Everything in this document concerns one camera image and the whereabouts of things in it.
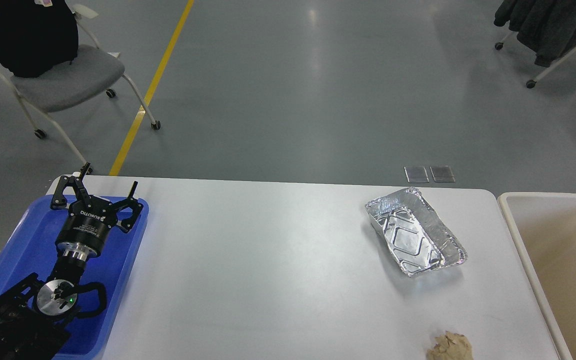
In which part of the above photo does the blue plastic tray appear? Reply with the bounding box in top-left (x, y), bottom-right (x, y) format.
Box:
top-left (0, 195), bottom-right (149, 360)

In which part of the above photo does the beige plastic bin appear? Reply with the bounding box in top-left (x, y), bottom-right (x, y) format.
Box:
top-left (498, 192), bottom-right (576, 360)

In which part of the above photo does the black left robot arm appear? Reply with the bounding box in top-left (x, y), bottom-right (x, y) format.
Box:
top-left (0, 163), bottom-right (149, 360)

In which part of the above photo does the metal floor plate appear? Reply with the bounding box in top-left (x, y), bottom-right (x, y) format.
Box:
top-left (430, 165), bottom-right (456, 183)
top-left (404, 166), bottom-right (430, 183)

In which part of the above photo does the dark grey jacket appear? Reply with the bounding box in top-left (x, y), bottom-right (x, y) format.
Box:
top-left (493, 0), bottom-right (576, 68)

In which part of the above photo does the black backpack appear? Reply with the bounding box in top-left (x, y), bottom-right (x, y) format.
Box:
top-left (0, 0), bottom-right (79, 78)

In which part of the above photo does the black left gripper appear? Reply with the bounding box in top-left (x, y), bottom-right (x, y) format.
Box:
top-left (50, 163), bottom-right (145, 258)

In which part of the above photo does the grey office chair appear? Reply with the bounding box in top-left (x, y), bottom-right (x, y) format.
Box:
top-left (0, 4), bottom-right (162, 173)

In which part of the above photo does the chair with dark jacket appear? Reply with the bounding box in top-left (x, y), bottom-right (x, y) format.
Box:
top-left (494, 10), bottom-right (576, 90)

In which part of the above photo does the aluminium foil tray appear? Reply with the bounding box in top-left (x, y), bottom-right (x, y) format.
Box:
top-left (365, 187), bottom-right (468, 278)

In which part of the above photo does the left metal floor plate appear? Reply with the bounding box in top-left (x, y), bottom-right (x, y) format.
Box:
top-left (404, 166), bottom-right (430, 183)

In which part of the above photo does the crumpled brown paper ball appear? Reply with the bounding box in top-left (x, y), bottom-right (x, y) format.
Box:
top-left (426, 331), bottom-right (474, 360)

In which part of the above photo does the right metal floor plate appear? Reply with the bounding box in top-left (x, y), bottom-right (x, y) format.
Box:
top-left (430, 165), bottom-right (456, 183)

